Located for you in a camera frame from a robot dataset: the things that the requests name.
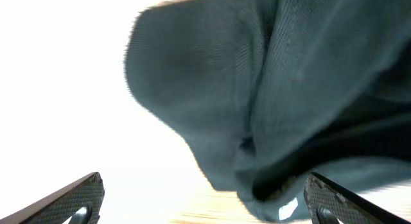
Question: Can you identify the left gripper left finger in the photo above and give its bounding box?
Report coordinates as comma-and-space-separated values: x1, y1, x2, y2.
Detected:
1, 172, 105, 224

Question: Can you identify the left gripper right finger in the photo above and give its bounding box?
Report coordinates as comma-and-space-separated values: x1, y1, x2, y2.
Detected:
304, 173, 410, 224

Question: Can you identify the black polo shirt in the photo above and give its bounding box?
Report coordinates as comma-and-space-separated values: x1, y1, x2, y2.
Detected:
125, 0, 410, 223

